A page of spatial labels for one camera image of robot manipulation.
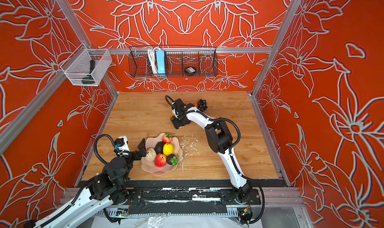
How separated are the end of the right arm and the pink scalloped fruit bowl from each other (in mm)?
94

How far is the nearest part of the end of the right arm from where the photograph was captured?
2.45ft

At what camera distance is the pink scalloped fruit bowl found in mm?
788
